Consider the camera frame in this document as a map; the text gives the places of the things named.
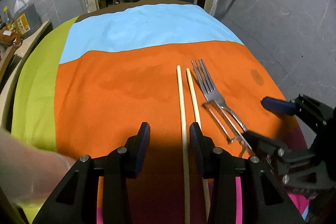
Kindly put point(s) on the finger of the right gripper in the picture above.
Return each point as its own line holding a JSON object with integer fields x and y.
{"x": 264, "y": 146}
{"x": 278, "y": 106}

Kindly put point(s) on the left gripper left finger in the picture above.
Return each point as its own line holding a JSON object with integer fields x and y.
{"x": 74, "y": 199}

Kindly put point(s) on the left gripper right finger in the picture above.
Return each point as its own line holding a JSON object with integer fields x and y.
{"x": 244, "y": 190}

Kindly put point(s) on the silver metal peeler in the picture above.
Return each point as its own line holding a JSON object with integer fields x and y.
{"x": 230, "y": 125}

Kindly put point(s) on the white ceramic utensil holder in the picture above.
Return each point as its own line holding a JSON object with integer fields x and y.
{"x": 29, "y": 175}

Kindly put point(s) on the silver metal fork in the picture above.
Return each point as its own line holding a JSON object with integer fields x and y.
{"x": 211, "y": 92}

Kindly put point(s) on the light wooden chopstick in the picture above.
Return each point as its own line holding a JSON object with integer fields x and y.
{"x": 198, "y": 120}
{"x": 184, "y": 145}

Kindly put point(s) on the multicolour striped table cloth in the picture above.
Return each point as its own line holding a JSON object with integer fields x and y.
{"x": 92, "y": 81}

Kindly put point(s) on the wooden cutting board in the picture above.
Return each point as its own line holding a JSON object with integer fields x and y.
{"x": 9, "y": 62}

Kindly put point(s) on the orange sauce packet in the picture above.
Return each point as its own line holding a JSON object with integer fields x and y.
{"x": 10, "y": 38}

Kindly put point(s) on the large clear oil jug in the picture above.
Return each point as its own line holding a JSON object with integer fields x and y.
{"x": 26, "y": 18}

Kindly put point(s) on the small seasoning bottle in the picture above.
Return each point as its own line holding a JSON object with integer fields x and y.
{"x": 8, "y": 17}

